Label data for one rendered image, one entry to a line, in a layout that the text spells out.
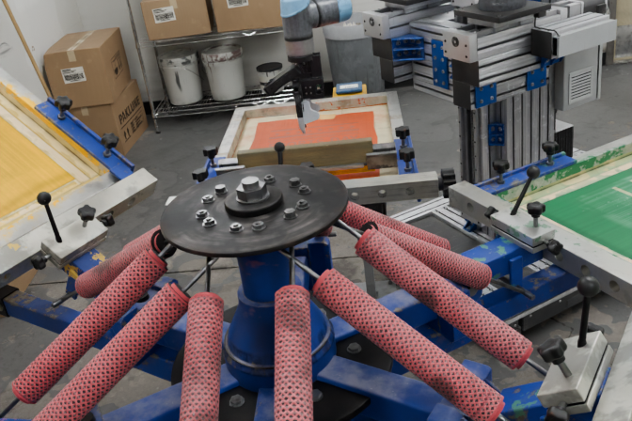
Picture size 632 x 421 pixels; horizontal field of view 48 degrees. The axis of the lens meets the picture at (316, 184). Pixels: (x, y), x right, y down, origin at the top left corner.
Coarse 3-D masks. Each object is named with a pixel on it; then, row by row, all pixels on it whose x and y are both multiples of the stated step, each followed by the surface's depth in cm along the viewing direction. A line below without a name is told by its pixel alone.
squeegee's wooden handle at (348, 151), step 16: (304, 144) 199; (320, 144) 197; (336, 144) 196; (352, 144) 196; (368, 144) 196; (240, 160) 199; (256, 160) 199; (272, 160) 199; (288, 160) 199; (304, 160) 199; (320, 160) 198; (336, 160) 198; (352, 160) 198
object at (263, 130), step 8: (280, 120) 250; (288, 120) 249; (296, 120) 248; (264, 128) 245; (272, 128) 244; (280, 128) 243; (288, 128) 242; (256, 136) 239; (264, 136) 238; (256, 144) 232; (264, 144) 232
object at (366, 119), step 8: (360, 112) 248; (368, 112) 247; (320, 120) 245; (328, 120) 244; (336, 120) 243; (344, 120) 242; (352, 120) 241; (360, 120) 240; (368, 120) 239; (360, 128) 234; (368, 128) 233; (360, 136) 227; (368, 136) 226; (376, 136) 225; (336, 176) 202; (344, 176) 201; (352, 176) 201; (360, 176) 200; (368, 176) 199; (376, 176) 199
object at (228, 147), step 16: (352, 96) 254; (368, 96) 251; (384, 96) 250; (240, 112) 253; (256, 112) 255; (272, 112) 255; (288, 112) 254; (400, 112) 233; (240, 128) 242; (224, 144) 226
